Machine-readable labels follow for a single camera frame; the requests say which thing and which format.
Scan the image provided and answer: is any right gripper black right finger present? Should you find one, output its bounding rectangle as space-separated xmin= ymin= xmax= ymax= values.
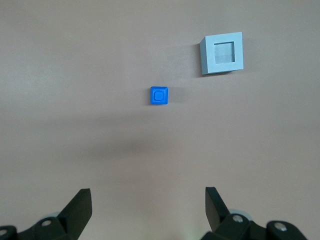
xmin=199 ymin=186 xmax=307 ymax=240

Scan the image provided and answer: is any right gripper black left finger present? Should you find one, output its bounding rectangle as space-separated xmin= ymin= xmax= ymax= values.
xmin=0 ymin=188 xmax=93 ymax=240

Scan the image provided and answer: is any small blue square part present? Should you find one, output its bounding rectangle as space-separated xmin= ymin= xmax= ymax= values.
xmin=149 ymin=86 xmax=170 ymax=106

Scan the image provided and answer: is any gray square base block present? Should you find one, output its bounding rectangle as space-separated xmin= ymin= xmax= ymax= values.
xmin=199 ymin=31 xmax=244 ymax=77

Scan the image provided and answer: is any brown table cover sheet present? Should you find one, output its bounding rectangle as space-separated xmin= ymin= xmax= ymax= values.
xmin=0 ymin=0 xmax=320 ymax=240

